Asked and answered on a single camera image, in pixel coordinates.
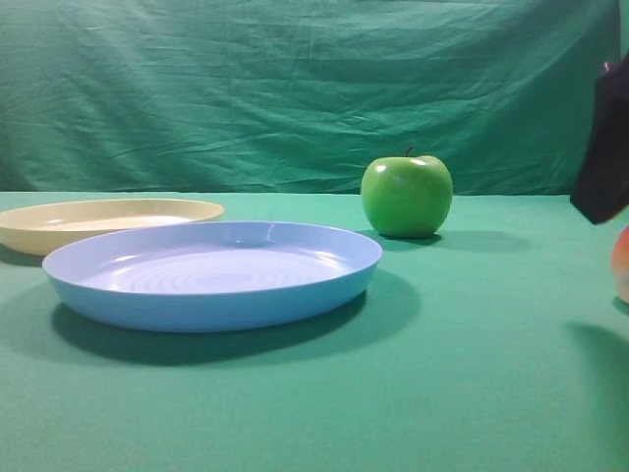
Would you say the yellow pink toy bread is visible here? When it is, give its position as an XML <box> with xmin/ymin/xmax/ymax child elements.
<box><xmin>611</xmin><ymin>226</ymin><xmax>629</xmax><ymax>304</ymax></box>

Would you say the green table cloth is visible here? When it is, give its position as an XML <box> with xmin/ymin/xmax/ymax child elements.
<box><xmin>1</xmin><ymin>197</ymin><xmax>628</xmax><ymax>471</ymax></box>

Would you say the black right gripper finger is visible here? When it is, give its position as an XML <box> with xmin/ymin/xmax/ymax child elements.
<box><xmin>570</xmin><ymin>57</ymin><xmax>628</xmax><ymax>225</ymax></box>

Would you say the pale yellow plastic plate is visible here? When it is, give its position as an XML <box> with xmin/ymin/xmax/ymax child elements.
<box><xmin>1</xmin><ymin>198</ymin><xmax>225</xmax><ymax>256</ymax></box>

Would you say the green apple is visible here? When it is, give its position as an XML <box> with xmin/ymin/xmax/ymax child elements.
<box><xmin>360</xmin><ymin>152</ymin><xmax>453</xmax><ymax>239</ymax></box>

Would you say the blue plastic plate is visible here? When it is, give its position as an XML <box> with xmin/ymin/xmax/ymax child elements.
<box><xmin>42</xmin><ymin>220</ymin><xmax>383</xmax><ymax>332</ymax></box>

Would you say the green backdrop cloth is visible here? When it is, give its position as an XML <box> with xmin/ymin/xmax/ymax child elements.
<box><xmin>1</xmin><ymin>1</ymin><xmax>628</xmax><ymax>195</ymax></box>

